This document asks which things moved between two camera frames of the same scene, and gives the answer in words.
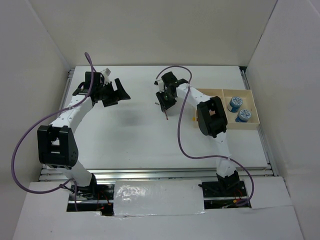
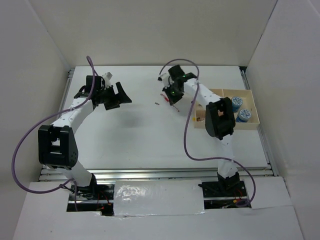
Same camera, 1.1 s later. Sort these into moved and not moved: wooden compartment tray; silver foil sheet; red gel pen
Moved: red gel pen
Not moved: silver foil sheet; wooden compartment tray
